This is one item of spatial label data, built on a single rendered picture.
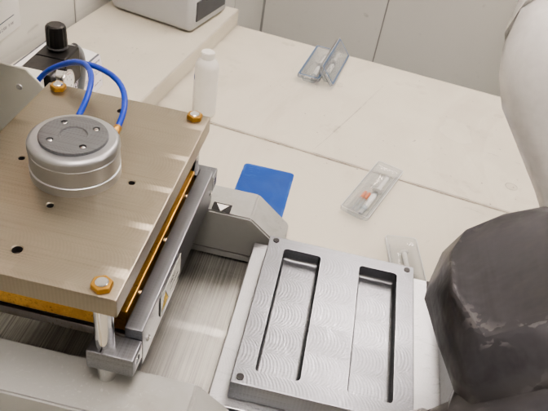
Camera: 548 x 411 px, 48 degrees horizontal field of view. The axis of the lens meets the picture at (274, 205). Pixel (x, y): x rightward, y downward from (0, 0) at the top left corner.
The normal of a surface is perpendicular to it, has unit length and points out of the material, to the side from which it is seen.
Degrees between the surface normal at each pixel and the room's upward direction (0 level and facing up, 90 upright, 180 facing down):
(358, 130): 0
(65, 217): 0
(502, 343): 51
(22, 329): 0
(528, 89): 77
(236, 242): 90
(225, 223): 90
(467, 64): 90
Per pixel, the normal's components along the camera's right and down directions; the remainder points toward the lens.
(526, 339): -0.51, -0.30
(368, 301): 0.14, -0.76
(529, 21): -0.82, -0.47
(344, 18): -0.31, 0.58
